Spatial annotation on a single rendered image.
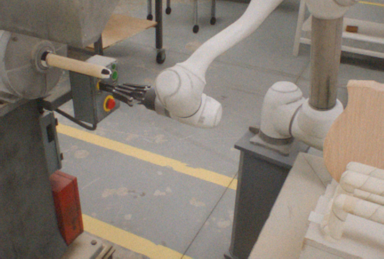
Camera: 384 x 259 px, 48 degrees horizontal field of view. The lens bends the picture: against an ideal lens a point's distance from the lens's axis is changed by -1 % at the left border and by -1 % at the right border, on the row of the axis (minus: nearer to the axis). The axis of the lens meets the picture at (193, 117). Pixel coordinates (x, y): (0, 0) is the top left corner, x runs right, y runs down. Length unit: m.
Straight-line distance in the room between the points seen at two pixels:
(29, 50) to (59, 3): 0.32
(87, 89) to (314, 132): 0.85
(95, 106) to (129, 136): 1.67
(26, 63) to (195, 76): 0.47
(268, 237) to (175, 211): 1.46
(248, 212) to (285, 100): 0.60
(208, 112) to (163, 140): 1.87
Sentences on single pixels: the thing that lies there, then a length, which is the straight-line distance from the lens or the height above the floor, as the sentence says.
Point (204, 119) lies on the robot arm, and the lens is 1.29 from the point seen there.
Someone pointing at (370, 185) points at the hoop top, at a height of 1.20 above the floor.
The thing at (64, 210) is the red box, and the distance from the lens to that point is 1.86.
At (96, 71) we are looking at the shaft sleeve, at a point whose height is 1.26.
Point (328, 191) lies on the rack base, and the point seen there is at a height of 1.02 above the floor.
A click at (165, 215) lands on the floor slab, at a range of 2.53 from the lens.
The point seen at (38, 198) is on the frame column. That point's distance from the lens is 1.74.
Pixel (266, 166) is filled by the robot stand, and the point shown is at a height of 0.64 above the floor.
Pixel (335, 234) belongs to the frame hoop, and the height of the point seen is 1.13.
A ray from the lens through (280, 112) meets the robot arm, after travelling 1.76.
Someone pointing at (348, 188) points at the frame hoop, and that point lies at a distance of 0.93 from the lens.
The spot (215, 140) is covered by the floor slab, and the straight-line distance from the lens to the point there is 3.16.
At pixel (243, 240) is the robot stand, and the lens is 2.20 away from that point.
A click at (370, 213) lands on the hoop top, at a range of 0.86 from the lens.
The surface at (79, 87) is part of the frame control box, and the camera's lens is 1.54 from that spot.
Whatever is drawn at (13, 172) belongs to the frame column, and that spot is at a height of 0.82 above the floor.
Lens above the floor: 1.74
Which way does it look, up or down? 30 degrees down
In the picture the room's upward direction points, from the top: 2 degrees clockwise
